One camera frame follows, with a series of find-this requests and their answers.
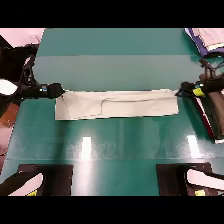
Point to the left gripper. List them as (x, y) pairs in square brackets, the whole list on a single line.
[(55, 90)]

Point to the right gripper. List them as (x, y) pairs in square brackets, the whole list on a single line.
[(190, 89)]

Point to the cream T-shirt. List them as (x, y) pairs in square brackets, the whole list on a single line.
[(116, 105)]

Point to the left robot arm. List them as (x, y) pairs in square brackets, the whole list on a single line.
[(30, 91)]

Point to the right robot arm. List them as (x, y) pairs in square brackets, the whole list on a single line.
[(213, 85)]

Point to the red garment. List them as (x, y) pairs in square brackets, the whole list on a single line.
[(204, 116)]

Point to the black garment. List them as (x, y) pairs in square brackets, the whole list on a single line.
[(210, 115)]

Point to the brown garment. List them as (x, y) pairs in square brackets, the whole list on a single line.
[(219, 110)]

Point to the purple garment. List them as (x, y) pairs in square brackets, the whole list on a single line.
[(200, 45)]

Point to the beige garment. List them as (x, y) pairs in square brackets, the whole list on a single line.
[(210, 36)]

